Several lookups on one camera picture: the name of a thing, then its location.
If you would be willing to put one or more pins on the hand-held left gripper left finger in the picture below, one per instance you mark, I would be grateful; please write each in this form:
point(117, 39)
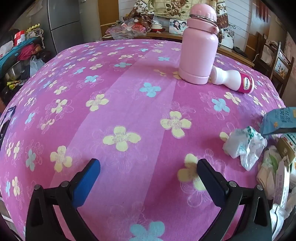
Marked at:
point(86, 183)

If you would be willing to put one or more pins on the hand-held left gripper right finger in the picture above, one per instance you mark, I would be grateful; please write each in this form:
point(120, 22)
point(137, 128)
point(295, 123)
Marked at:
point(209, 183)

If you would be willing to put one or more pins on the white green wrapper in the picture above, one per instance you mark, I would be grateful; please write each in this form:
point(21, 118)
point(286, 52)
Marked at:
point(245, 146)

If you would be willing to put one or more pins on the blue white medicine box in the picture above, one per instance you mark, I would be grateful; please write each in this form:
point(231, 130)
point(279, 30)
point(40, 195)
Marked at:
point(281, 185)

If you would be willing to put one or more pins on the green white medicine box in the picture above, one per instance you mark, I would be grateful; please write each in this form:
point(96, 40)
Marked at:
point(286, 148)

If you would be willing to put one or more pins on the blue snack packet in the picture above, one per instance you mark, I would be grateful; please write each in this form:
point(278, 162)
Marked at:
point(277, 120)

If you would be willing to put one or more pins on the pink floral tablecloth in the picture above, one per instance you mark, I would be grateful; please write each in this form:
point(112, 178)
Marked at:
point(129, 92)

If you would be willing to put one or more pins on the white bottle pink label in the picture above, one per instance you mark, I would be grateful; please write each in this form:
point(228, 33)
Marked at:
point(227, 78)

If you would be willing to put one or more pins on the dark wooden chair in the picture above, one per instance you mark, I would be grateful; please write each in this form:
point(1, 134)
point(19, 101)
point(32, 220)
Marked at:
point(275, 76)

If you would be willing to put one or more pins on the pale blue plastic bag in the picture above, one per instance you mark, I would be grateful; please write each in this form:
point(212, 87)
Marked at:
point(37, 66)

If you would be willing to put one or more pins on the pink insulated bottle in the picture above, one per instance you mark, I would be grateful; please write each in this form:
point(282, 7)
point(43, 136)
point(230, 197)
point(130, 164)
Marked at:
point(198, 53)

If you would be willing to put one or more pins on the wooden cabinet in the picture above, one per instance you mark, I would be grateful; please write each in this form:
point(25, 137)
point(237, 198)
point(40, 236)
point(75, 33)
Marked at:
point(235, 54)

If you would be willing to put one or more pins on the metal basin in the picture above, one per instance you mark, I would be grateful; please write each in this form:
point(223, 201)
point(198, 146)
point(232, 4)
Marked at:
point(16, 70)

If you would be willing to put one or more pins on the black set-top box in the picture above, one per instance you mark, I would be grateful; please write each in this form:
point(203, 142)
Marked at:
point(239, 50)

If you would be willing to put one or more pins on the fruit print box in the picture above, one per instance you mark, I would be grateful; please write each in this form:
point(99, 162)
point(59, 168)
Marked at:
point(282, 67)

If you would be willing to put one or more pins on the white wedding photo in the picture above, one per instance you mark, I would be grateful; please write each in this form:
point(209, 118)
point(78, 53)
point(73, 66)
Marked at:
point(227, 38)

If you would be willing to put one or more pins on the teal bag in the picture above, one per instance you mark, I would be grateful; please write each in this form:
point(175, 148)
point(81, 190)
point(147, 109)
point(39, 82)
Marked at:
point(11, 56)

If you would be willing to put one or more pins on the clear plastic bag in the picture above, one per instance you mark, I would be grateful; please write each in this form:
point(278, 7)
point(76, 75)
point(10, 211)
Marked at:
point(124, 31)

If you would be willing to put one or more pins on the red white checkered roll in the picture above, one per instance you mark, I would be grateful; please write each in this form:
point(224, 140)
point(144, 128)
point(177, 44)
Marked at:
point(19, 37)

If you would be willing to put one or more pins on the red white bowl stack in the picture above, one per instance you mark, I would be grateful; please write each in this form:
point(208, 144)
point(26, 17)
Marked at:
point(157, 26)

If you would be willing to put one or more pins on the grey refrigerator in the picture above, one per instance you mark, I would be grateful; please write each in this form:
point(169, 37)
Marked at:
point(69, 18)

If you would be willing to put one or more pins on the yellow floral hanging cloth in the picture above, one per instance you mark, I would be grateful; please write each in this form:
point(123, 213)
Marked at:
point(166, 7)

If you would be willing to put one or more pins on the couple photo frame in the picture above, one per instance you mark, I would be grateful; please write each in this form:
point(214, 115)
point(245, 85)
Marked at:
point(178, 26)

